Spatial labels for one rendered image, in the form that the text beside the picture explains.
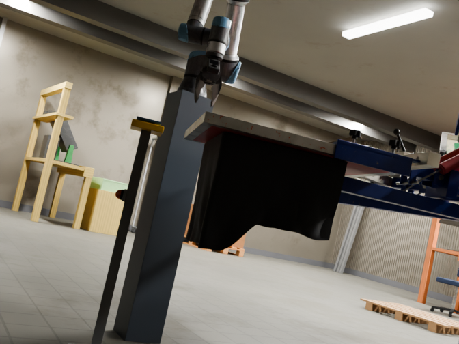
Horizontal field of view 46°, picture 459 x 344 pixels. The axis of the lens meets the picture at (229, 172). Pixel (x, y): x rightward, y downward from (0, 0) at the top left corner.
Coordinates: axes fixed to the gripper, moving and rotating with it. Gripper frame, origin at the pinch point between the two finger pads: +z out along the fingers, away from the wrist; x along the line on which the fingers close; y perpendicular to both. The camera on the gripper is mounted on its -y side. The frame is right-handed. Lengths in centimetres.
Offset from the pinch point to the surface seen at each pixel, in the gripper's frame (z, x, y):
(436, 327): 105, -297, 257
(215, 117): 10.1, -1.3, -29.5
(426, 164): 9, -80, -35
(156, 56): -174, 14, 630
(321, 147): 11, -41, -30
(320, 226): 39, -50, -21
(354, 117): -172, -347, 667
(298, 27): -200, -142, 412
